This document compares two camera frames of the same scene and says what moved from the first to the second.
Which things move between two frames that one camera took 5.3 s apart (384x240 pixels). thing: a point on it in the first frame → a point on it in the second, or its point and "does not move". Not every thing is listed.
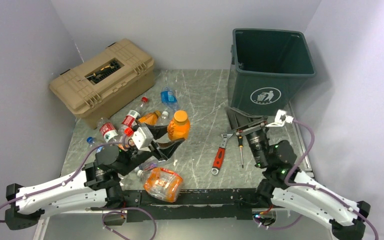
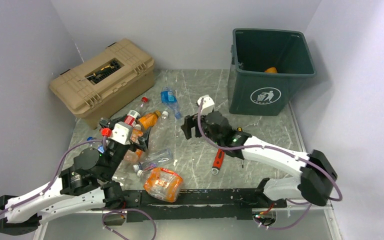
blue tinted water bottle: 168,97 does not move
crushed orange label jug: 163,184 does not move
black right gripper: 238,119 → 191,121
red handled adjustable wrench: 220,154 does not move
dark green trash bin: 268,66 does not move
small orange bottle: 179,128 → 271,70
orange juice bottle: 150,118 does not move
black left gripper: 163,150 → 143,142
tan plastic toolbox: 106,85 does not move
